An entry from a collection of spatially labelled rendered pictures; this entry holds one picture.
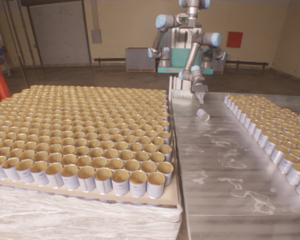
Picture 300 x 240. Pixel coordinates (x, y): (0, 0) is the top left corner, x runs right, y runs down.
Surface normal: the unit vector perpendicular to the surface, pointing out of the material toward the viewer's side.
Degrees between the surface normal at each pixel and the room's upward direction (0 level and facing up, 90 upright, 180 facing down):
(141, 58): 88
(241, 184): 0
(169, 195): 2
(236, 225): 0
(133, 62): 88
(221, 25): 90
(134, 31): 90
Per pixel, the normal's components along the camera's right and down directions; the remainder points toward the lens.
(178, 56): -0.07, 0.48
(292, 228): 0.00, -0.88
